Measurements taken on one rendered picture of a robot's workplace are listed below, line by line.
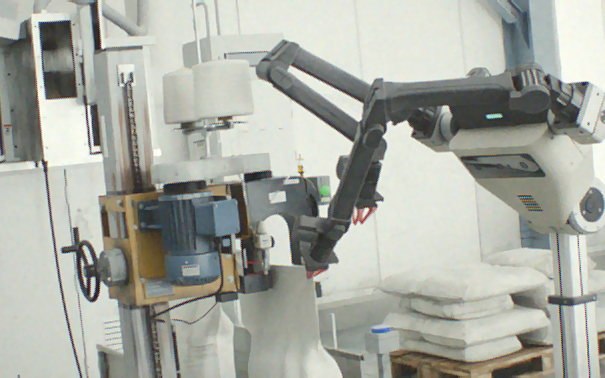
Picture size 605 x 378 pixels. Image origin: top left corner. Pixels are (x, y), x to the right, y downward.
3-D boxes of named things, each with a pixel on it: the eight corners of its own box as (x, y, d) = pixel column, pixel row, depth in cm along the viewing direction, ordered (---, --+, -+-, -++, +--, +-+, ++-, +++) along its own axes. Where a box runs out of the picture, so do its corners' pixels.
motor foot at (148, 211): (191, 228, 299) (188, 197, 299) (151, 233, 294) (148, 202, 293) (178, 227, 307) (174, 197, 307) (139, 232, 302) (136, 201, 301)
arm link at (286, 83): (277, 61, 282) (263, 56, 292) (266, 79, 282) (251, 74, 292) (394, 144, 302) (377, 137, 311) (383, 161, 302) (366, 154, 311)
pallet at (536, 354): (624, 352, 630) (623, 328, 629) (471, 396, 567) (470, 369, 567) (528, 338, 700) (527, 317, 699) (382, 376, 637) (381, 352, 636)
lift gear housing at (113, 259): (129, 286, 304) (125, 247, 303) (110, 288, 301) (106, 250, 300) (116, 283, 313) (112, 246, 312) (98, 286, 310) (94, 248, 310)
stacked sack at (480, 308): (519, 314, 592) (517, 289, 592) (455, 327, 576) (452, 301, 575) (456, 302, 653) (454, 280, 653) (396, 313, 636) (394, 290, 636)
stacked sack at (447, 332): (554, 330, 599) (553, 304, 598) (465, 352, 564) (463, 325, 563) (503, 323, 634) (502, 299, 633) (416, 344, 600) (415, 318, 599)
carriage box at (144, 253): (241, 289, 316) (231, 183, 314) (134, 307, 299) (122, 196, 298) (206, 283, 337) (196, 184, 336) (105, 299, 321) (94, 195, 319)
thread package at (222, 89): (265, 116, 298) (259, 54, 297) (210, 120, 290) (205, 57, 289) (238, 120, 313) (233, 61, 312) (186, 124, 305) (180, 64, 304)
